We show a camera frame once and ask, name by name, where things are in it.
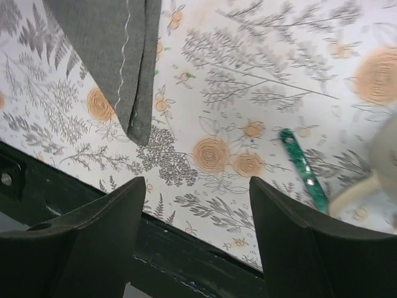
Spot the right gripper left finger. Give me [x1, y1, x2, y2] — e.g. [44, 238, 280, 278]
[1, 177, 146, 297]

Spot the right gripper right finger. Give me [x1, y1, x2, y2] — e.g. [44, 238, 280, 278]
[249, 177, 396, 298]

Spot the grey cloth napkin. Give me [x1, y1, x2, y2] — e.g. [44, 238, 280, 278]
[44, 0, 161, 145]

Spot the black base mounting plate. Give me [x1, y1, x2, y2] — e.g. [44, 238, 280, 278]
[1, 144, 267, 297]

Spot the green handled knife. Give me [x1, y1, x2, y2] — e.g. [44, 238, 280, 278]
[279, 129, 329, 214]

